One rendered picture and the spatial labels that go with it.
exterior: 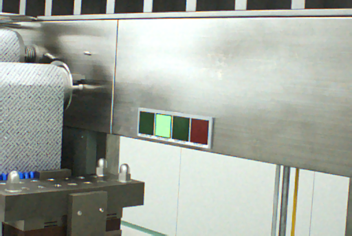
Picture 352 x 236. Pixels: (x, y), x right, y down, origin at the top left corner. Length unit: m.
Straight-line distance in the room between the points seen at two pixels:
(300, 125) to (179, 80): 0.36
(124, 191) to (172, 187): 3.33
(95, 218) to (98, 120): 0.31
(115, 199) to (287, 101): 0.53
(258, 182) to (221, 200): 0.37
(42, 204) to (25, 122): 0.26
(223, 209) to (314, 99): 3.39
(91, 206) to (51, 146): 0.24
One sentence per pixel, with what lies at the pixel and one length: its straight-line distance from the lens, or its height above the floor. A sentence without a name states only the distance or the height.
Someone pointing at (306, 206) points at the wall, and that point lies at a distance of 4.21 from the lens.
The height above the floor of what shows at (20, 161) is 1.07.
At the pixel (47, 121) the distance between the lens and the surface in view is 1.73.
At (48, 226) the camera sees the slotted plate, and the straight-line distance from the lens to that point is 1.57.
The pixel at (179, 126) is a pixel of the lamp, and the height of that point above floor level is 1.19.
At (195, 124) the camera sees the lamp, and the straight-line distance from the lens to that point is 1.50.
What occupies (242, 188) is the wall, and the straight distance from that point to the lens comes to 4.52.
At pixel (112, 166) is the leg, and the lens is 2.05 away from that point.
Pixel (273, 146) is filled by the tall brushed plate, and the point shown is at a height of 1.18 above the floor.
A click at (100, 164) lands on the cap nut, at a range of 1.76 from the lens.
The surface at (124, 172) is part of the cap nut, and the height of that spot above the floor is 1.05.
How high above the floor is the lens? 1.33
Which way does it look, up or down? 3 degrees down
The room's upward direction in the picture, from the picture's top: 3 degrees clockwise
